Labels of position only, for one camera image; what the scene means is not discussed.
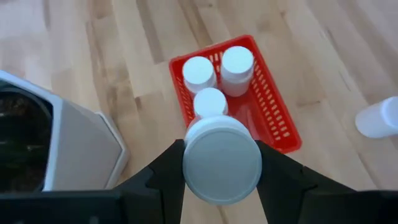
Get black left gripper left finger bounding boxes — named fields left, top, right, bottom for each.
left=0, top=139, right=187, bottom=224

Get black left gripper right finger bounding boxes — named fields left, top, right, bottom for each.
left=256, top=140, right=398, bottom=224

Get red plastic mesh basket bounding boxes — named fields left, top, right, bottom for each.
left=169, top=34, right=302, bottom=154

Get white hexagonal plant pot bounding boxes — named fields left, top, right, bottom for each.
left=0, top=70, right=130, bottom=192

